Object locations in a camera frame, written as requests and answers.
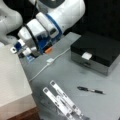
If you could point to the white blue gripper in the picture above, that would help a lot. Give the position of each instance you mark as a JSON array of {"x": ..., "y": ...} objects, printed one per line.
[{"x": 34, "y": 37}]

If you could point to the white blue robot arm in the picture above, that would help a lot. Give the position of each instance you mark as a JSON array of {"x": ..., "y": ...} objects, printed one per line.
[{"x": 63, "y": 16}]

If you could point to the black pen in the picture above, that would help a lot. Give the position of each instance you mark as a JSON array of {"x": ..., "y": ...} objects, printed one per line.
[{"x": 91, "y": 90}]

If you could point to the black drawer box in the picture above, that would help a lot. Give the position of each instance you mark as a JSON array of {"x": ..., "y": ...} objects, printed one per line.
[{"x": 105, "y": 52}]

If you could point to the white inline cable switch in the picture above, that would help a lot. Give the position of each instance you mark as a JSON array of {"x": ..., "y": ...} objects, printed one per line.
[{"x": 50, "y": 61}]

